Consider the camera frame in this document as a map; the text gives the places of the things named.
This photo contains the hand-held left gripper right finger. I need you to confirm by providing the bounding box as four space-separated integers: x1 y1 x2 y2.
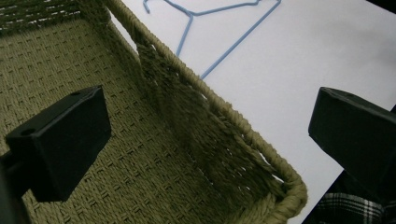
308 86 396 203

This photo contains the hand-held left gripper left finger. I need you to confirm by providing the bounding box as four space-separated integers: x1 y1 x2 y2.
0 85 112 203

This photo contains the woven green rope basket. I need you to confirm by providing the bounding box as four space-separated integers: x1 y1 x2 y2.
0 0 308 224

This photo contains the plaid cloth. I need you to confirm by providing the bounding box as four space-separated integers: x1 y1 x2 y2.
301 169 396 224

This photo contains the blue wire clothes hanger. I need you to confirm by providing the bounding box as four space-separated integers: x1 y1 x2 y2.
142 0 282 80

